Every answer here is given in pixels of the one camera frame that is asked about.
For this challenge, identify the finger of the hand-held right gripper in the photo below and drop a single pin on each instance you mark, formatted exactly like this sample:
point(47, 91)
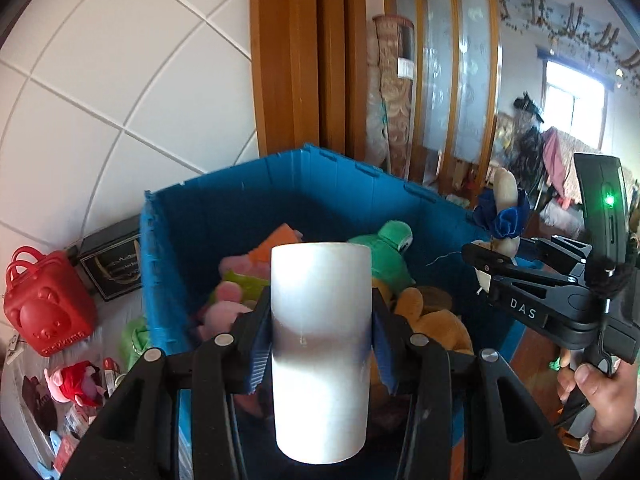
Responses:
point(555, 250)
point(492, 260)

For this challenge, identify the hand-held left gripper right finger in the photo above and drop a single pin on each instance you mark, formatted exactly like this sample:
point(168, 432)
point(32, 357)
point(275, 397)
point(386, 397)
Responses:
point(385, 355)

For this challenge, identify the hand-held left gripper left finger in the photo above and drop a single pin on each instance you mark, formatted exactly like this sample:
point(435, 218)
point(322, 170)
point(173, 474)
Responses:
point(260, 355)

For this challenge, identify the white paper roll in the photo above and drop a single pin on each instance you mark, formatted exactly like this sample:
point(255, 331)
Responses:
point(320, 335)

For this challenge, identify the cream plush with blue bow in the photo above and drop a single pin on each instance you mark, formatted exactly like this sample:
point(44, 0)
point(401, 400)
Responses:
point(505, 190)

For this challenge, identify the blue plastic crate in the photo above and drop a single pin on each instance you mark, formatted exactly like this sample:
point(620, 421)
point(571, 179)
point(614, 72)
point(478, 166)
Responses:
point(310, 195)

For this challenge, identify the person's right forearm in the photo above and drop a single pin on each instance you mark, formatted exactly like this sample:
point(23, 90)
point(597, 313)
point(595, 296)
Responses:
point(607, 444)

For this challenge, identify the person's right hand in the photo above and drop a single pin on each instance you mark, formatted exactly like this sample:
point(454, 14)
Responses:
point(600, 395)

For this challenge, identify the pink pig plush teal dress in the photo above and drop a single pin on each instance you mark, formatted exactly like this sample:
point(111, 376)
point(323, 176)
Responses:
point(225, 315)

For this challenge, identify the brown plush toy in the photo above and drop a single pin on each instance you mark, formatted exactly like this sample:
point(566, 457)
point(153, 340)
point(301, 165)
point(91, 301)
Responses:
point(440, 330)

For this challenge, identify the green frog plush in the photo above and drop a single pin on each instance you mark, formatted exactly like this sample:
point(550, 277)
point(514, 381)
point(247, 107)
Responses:
point(245, 282)

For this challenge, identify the pink hanging cloth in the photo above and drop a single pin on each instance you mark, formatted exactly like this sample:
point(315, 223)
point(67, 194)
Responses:
point(555, 155)

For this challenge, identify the dark green plush toy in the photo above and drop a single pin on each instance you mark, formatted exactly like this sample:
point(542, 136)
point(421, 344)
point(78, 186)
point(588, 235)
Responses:
point(380, 255)

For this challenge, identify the pig plush orange dress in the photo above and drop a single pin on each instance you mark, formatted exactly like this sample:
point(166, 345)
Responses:
point(275, 245)

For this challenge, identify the black garment on stand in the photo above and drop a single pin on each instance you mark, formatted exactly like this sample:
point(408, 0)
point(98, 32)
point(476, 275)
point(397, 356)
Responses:
point(530, 135)

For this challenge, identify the light green plush toy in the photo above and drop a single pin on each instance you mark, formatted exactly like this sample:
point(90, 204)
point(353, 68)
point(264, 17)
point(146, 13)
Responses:
point(135, 342)

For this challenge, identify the window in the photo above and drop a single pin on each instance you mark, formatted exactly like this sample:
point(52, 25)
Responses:
point(575, 105)

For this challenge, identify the pile of small toys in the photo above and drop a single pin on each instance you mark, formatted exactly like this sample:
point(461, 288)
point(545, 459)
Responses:
point(112, 320)

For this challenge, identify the black box gold print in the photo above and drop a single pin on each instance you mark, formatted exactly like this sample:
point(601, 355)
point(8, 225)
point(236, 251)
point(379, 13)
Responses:
point(110, 260)

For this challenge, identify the pig plush red dress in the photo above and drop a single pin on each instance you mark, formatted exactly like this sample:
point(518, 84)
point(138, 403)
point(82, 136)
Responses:
point(75, 382)

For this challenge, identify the brown patterned rolled carpet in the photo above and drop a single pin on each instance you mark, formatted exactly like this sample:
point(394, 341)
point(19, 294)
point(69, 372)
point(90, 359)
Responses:
point(395, 100)

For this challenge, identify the grey rolled carpet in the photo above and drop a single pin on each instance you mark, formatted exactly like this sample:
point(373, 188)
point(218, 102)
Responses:
point(376, 110)

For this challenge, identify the wooden frosted glass partition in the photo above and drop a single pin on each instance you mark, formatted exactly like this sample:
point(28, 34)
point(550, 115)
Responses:
point(445, 60)

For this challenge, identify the red toy suitcase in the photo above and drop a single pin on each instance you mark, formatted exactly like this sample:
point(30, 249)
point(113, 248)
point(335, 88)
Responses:
point(50, 305)

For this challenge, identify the red pink small packet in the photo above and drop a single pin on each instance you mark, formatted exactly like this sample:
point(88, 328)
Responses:
point(67, 455)

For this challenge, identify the dark red pouch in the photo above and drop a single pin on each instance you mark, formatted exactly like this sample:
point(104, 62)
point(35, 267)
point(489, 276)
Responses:
point(39, 402)

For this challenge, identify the light blue plastic toy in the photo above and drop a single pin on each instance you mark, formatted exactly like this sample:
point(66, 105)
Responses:
point(55, 452)

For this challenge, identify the wall branch decoration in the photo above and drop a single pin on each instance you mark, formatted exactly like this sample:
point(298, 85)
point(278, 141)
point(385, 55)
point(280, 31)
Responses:
point(570, 25)

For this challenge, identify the wooden wall pillar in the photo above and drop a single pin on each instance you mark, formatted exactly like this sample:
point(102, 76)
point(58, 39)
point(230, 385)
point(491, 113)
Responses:
point(310, 50)

